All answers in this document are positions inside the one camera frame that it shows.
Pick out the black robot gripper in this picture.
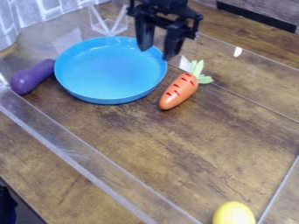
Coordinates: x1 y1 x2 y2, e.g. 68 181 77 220
127 0 203 60

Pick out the orange toy carrot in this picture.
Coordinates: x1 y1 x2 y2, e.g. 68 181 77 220
159 59 213 110

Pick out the blue round tray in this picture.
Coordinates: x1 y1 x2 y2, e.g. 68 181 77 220
53 37 168 105

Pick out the grey patterned curtain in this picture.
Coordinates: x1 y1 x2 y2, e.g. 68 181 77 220
0 0 109 51

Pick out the purple toy eggplant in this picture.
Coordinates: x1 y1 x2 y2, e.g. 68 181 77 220
9 59 55 95

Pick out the yellow toy lemon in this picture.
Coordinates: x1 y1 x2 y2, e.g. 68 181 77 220
212 201 256 224

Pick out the clear acrylic barrier wall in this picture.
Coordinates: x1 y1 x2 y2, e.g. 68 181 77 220
0 3 299 224

